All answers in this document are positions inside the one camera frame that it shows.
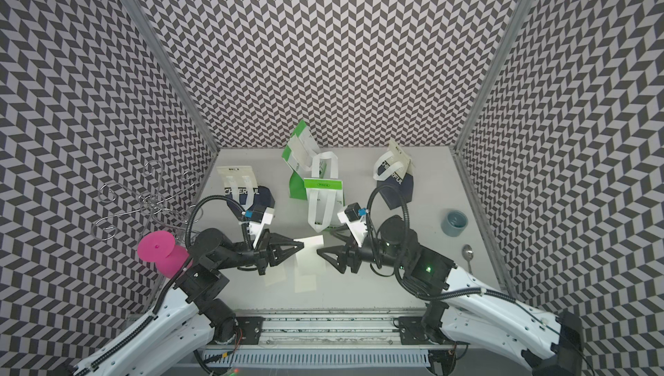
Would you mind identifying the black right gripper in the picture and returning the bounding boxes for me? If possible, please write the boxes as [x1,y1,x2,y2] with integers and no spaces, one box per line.
[317,226,408,276]

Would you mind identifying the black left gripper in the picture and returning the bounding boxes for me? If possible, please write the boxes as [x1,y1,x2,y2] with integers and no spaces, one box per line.
[214,228,304,276]

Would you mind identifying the cream receipt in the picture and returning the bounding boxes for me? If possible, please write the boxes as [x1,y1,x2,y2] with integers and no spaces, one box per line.
[294,268,317,293]
[263,265,287,287]
[296,235,327,275]

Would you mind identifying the green white bag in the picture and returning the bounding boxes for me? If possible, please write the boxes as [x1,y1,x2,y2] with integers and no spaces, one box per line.
[304,151,344,233]
[282,119,321,201]

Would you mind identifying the green white bag front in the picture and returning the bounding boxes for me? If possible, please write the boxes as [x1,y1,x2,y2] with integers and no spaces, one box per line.
[282,119,321,201]

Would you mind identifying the navy cream cheerful bag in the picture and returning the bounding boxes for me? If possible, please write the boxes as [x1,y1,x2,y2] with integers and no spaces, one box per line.
[373,140,414,210]
[216,166,275,211]

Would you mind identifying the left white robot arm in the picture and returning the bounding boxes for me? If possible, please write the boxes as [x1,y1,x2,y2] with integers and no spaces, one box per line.
[51,212,304,375]

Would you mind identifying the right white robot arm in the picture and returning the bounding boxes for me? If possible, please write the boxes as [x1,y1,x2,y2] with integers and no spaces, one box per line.
[309,189,585,375]

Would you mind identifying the pink plastic cup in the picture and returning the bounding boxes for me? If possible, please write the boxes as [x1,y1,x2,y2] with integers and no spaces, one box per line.
[137,231,188,279]

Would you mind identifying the grey blue cup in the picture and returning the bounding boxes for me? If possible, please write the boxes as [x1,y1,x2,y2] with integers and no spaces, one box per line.
[441,210,469,238]

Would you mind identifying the metal spoon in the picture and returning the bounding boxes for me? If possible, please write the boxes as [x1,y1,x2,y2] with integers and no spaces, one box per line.
[462,244,474,274]

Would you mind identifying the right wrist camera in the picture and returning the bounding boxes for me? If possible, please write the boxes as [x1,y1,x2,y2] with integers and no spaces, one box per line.
[337,203,368,247]

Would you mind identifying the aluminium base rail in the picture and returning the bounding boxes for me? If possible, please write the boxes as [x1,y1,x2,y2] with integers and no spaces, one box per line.
[155,310,541,351]

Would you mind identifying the silver wire stand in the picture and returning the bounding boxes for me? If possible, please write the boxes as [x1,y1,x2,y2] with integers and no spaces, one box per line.
[91,161,197,241]

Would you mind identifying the white vented cable duct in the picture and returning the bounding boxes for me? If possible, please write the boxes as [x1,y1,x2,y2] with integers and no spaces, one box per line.
[203,349,431,369]

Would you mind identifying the aluminium corner post left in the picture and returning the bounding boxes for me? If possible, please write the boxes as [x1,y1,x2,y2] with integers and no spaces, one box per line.
[120,0,219,154]

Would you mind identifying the aluminium corner post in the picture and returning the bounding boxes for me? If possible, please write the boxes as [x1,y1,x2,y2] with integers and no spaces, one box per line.
[453,0,535,154]
[120,0,219,154]

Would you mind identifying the aluminium corner post right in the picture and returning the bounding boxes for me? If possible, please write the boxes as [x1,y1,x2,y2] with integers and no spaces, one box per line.
[453,0,535,154]

